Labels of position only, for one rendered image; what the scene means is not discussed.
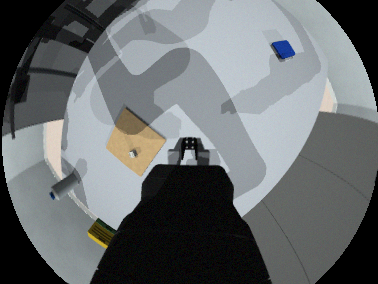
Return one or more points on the black die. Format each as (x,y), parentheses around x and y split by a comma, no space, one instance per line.
(189,143)

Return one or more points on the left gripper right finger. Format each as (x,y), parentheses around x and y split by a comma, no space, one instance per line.
(202,156)

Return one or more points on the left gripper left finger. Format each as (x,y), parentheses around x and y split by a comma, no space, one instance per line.
(174,154)

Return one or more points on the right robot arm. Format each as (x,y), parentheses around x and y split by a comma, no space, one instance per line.
(7,110)

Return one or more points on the grey bottle with blue cap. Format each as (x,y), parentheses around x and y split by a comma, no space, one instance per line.
(64,186)

